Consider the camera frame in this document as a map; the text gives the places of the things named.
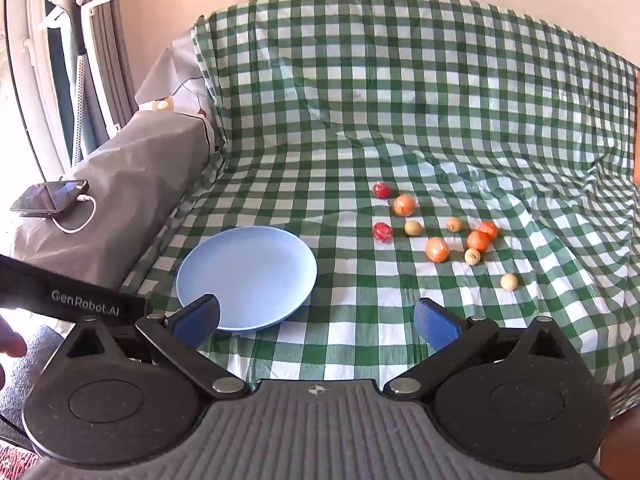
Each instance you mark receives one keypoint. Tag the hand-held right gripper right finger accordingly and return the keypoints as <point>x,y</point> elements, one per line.
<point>434,321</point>

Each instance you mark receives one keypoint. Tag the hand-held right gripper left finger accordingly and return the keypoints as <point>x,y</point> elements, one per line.
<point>200,317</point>

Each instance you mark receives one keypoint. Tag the light blue plate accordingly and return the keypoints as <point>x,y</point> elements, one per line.
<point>250,270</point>

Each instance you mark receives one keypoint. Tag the bare tangerine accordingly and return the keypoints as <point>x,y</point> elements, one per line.
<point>490,229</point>
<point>478,241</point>

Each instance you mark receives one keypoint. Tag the person's left hand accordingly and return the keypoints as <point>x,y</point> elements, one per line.
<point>10,339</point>

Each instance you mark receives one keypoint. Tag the plastic-wrapped orange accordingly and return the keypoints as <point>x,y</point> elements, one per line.
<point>437,249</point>
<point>404,205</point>

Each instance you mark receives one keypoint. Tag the tan longan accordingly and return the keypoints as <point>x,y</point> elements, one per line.
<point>509,281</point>
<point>453,224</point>
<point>413,228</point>
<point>472,256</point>

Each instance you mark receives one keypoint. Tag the black smartphone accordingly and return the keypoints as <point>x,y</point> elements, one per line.
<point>47,197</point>

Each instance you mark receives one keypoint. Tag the red cherry tomato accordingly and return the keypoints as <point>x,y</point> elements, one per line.
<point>381,190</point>
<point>382,230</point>

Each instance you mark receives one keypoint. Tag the grey furniture cover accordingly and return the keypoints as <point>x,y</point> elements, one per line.
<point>125,175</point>

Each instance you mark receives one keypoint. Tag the red patterned rug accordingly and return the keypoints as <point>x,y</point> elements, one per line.
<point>17,460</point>

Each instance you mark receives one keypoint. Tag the green checked tablecloth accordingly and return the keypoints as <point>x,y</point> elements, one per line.
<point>350,110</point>

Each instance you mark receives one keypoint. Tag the printed white cloth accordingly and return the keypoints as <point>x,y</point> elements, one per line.
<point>170,70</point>

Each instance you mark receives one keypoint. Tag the white window frame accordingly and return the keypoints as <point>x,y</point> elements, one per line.
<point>25,60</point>

